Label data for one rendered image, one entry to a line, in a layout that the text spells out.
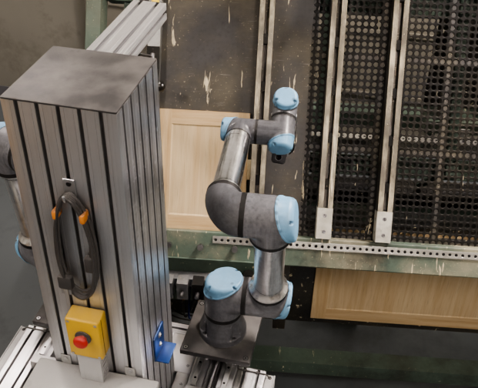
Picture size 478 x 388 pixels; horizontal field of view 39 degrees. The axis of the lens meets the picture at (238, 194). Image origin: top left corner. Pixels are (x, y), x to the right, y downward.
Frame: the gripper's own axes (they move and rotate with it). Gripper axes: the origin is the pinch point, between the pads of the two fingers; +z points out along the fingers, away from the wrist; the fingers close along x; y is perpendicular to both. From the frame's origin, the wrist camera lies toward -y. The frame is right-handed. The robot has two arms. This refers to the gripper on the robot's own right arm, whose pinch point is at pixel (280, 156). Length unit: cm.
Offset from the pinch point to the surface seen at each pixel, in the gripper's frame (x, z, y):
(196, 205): 32, 48, -7
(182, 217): 37, 50, -12
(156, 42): 61, 13, 43
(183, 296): 27, 57, -42
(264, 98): 15.1, 23.4, 35.4
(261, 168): 9.4, 34.7, 10.2
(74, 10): 187, 175, 164
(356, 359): -49, 114, -36
